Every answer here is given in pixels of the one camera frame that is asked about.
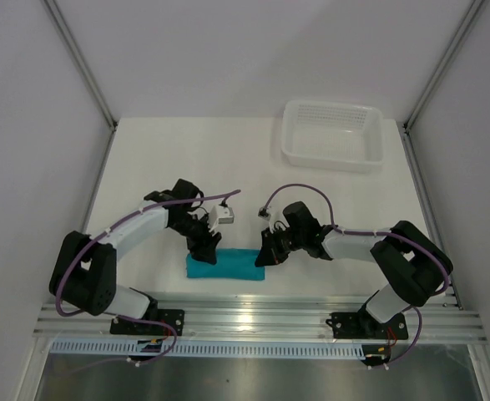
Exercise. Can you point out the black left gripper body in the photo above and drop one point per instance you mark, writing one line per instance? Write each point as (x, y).
(196, 230)

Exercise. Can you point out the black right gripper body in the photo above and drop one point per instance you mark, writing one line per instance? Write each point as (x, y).
(282, 243)

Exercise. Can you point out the teal t shirt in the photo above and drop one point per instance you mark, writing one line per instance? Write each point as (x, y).
(232, 263)

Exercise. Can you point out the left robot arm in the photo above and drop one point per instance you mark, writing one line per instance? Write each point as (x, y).
(84, 278)

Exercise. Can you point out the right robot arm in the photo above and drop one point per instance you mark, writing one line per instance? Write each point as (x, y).
(415, 268)

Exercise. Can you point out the white perforated plastic basket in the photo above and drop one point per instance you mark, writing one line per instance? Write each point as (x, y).
(332, 136)

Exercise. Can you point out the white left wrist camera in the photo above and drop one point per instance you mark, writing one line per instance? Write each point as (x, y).
(220, 215)

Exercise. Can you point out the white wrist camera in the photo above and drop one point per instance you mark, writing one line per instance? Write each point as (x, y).
(220, 215)
(265, 213)

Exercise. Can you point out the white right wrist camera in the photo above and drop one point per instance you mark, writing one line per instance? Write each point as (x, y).
(265, 213)

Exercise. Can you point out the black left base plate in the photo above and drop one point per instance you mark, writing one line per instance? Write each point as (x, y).
(163, 323)

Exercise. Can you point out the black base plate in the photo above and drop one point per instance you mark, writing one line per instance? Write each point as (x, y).
(361, 325)
(163, 323)

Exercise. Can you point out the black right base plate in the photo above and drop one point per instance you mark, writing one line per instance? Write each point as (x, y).
(361, 325)

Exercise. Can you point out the aluminium rail beam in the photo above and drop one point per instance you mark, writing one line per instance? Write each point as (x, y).
(303, 319)

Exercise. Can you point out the white slotted cable duct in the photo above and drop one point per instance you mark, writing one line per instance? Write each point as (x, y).
(208, 349)

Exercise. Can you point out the left aluminium frame post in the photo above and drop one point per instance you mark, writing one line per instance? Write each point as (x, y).
(75, 53)

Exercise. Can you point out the aluminium frame post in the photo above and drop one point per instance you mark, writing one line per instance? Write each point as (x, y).
(454, 46)
(75, 53)

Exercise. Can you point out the right aluminium frame post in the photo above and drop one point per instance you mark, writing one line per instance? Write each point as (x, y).
(454, 46)

